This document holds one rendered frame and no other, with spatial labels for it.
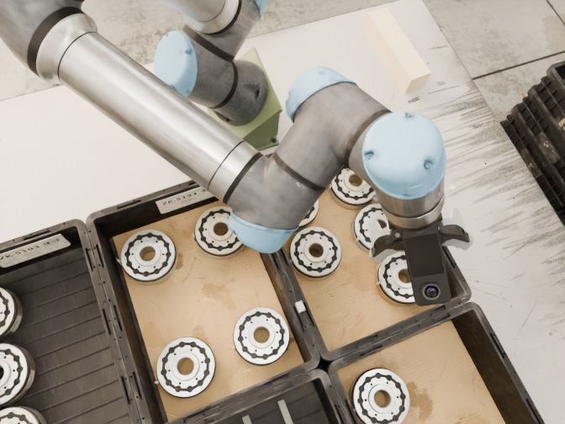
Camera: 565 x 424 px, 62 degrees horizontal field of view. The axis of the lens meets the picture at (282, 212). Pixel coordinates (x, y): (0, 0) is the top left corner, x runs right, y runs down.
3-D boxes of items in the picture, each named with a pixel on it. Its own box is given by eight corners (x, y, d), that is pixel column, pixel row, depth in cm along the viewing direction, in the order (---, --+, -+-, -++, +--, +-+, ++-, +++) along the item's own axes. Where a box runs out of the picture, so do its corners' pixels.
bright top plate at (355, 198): (324, 166, 101) (324, 165, 100) (369, 156, 102) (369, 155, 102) (339, 209, 97) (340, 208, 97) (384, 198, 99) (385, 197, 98)
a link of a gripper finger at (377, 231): (369, 231, 78) (398, 210, 70) (374, 266, 76) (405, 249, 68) (352, 230, 77) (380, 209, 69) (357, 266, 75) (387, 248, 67)
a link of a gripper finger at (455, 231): (477, 229, 67) (439, 219, 62) (479, 239, 66) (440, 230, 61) (448, 238, 70) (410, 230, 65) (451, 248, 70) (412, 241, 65)
